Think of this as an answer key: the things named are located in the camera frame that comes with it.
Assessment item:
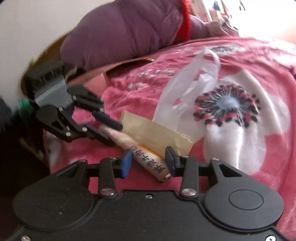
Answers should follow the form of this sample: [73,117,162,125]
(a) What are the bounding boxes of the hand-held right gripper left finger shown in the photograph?
[55,149,133,199]

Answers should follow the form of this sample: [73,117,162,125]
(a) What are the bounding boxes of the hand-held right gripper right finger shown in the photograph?
[165,146,243,199]

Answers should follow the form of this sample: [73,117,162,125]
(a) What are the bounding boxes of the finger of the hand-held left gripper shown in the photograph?
[69,85,123,131]
[51,108,115,147]

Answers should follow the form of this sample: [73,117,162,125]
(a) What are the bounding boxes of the beige printed shopping bag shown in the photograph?
[102,46,221,182]

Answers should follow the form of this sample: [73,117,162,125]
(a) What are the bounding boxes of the pink cardboard box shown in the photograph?
[67,58,154,98]

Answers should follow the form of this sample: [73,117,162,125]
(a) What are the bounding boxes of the wooden headboard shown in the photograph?
[21,35,65,93]

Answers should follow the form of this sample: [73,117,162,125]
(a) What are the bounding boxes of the pink floral blanket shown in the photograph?
[43,35,296,241]

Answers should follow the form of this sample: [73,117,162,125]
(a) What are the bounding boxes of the purple quilt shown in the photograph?
[60,0,185,70]

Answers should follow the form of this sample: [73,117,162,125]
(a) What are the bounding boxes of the red cloth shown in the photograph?
[176,0,193,41]

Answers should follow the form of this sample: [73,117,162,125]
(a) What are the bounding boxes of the lilac cloth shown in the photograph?
[190,15,239,37]

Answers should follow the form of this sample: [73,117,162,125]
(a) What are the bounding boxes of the window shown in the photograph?
[203,0,296,39]

